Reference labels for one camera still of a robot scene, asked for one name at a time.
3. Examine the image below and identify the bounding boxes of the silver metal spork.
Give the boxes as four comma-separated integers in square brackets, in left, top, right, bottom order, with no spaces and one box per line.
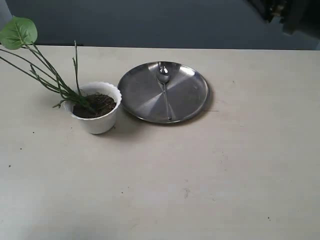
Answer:
[156,61,172,121]

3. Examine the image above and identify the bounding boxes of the green plant stems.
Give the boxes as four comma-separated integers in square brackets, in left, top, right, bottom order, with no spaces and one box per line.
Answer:
[0,16,97,114]

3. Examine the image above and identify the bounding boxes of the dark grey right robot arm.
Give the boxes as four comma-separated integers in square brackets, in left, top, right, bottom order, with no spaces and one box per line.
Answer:
[245,0,320,51]

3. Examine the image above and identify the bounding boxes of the white scalloped flower pot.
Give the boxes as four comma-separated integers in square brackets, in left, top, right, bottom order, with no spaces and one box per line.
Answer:
[62,81,122,135]

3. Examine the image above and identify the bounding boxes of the dark potting soil with fibers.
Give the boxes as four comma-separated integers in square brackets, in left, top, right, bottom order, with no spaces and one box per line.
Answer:
[72,93,116,119]

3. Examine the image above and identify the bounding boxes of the round stainless steel plate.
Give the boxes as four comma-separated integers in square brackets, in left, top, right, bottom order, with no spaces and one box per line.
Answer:
[117,61,211,124]

